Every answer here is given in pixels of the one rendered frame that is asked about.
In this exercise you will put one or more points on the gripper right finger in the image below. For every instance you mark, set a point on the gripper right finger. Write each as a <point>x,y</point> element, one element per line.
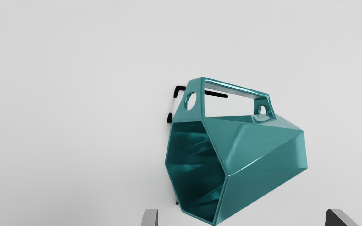
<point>336,219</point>

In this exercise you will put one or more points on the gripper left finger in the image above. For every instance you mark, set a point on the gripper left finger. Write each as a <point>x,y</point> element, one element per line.
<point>150,218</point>

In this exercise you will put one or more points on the teal faceted mug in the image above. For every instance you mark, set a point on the teal faceted mug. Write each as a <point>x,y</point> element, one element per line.
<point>256,157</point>

